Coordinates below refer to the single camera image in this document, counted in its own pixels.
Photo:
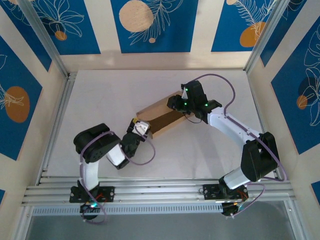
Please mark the brown cardboard box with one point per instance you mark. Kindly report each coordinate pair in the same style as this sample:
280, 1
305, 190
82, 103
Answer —
160, 112

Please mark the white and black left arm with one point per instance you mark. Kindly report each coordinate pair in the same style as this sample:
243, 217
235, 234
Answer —
97, 147

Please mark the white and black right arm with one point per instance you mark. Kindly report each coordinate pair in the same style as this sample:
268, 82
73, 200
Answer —
260, 160

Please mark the blue panel with beige circle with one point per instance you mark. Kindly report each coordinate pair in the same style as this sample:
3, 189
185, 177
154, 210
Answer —
162, 37

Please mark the blue panel with orange circle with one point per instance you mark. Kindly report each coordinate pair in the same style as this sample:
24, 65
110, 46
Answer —
15, 70
230, 25
295, 112

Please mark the grey metal panel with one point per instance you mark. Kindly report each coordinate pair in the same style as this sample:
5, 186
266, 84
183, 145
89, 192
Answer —
162, 227

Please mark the aluminium corner upright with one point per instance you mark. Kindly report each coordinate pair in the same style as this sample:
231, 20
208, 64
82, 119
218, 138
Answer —
298, 222
22, 225

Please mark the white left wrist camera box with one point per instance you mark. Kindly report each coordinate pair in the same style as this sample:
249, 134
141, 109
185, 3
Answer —
141, 127

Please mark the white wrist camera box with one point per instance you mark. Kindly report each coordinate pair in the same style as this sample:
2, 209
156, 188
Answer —
185, 95
141, 127

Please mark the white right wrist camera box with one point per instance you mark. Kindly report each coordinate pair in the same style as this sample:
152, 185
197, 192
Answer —
185, 95

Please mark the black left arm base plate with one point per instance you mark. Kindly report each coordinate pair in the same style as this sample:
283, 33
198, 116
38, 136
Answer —
107, 193

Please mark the aluminium frame cross rail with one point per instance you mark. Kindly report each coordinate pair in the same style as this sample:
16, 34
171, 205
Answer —
162, 190

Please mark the aluminium side rail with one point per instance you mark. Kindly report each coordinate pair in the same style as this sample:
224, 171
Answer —
253, 87
63, 100

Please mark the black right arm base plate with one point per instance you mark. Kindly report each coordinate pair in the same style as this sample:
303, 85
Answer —
210, 192

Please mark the blue flower print wall panel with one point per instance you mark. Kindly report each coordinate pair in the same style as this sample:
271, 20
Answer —
295, 30
75, 40
30, 32

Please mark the aluminium frame post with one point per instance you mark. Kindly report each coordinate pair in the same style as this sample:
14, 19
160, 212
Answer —
45, 37
272, 32

